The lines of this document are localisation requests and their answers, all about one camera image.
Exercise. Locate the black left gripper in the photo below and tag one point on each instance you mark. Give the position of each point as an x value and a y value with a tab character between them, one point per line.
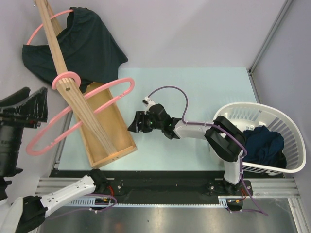
30	112

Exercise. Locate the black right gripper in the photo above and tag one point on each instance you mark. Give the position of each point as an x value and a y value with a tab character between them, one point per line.
140	117

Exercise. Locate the wooden rack base tray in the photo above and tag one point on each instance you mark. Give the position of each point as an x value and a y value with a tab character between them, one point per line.
113	123

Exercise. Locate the pink plastic hanger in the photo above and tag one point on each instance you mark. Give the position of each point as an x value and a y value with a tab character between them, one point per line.
87	117

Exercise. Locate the wooden rack post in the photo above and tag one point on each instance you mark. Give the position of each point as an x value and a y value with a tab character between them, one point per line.
66	83

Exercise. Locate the dark green shorts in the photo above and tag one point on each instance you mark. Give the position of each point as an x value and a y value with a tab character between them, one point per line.
88	48

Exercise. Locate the navy blue shorts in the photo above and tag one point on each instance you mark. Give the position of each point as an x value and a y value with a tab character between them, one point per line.
264	147

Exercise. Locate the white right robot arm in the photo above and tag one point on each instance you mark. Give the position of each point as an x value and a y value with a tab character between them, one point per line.
226	140

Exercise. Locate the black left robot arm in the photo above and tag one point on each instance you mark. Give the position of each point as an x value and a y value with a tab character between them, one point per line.
21	210

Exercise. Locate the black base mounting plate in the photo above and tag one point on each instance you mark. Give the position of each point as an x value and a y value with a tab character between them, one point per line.
161	179

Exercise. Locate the white laundry basket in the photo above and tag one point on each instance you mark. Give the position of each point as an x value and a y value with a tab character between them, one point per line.
248	116

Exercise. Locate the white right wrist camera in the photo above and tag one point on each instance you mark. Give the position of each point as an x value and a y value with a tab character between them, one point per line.
148	101

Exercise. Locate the aluminium rail with cable duct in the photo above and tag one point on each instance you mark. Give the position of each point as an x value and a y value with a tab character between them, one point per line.
200	196

